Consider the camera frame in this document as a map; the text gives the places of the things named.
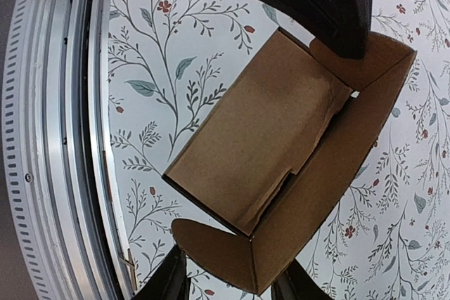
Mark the brown cardboard box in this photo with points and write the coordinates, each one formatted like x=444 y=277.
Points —
x=278 y=151

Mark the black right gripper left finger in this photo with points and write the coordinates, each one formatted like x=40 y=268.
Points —
x=170 y=281

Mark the aluminium front rail base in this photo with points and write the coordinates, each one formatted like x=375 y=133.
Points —
x=57 y=156

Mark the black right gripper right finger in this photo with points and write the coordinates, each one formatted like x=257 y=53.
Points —
x=296 y=284

